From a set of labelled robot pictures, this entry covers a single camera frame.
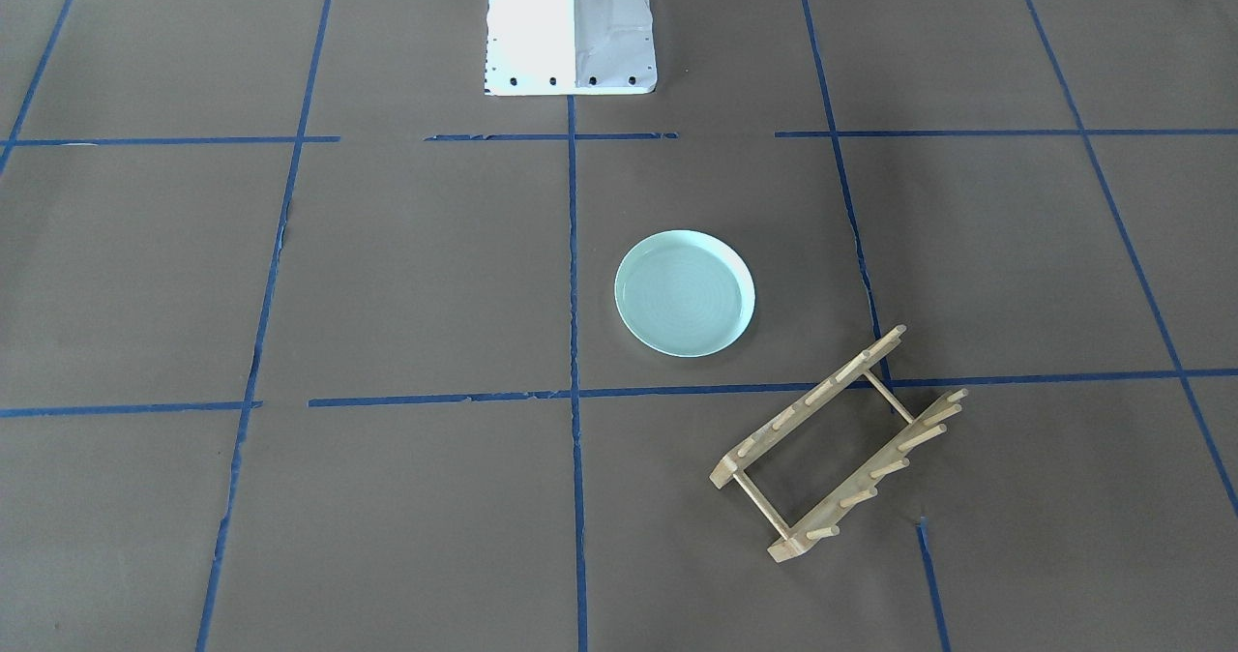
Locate light green ceramic plate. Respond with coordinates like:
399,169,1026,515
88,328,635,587
614,229,756,358

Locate wooden dish rack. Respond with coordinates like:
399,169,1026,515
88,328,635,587
709,325,968,560

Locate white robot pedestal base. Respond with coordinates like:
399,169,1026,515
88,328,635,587
484,0,659,97

